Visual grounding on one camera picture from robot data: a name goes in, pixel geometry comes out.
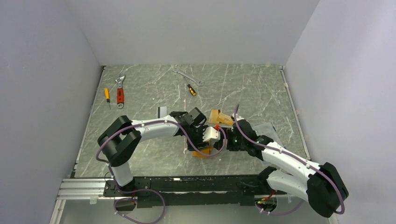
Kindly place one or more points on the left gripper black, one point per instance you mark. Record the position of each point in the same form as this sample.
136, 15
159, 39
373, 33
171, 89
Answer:
197, 146

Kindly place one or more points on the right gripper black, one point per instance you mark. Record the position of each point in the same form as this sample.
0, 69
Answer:
230, 132

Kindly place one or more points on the orange leather card holder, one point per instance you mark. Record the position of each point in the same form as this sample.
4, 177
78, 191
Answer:
204, 148

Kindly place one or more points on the white striped credit card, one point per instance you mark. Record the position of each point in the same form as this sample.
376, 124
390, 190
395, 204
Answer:
161, 112

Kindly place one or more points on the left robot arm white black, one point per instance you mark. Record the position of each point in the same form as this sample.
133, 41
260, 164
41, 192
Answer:
120, 139

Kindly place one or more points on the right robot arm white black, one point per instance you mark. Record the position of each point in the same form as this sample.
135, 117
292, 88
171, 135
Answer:
320, 185

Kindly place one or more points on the clear plastic screw box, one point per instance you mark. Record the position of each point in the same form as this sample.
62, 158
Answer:
268, 130

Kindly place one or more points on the black yellow stubby screwdriver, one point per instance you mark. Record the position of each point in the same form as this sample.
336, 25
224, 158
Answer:
191, 90

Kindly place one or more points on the silver open-end wrench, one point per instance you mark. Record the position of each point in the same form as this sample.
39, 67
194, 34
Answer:
198, 82

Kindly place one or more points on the small yellow screwdriver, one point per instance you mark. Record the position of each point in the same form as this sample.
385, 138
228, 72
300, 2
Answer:
107, 95

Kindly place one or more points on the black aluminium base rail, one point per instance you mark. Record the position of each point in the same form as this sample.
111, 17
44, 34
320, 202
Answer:
147, 192

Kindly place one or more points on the red handled adjustable wrench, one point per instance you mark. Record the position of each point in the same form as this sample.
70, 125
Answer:
120, 92

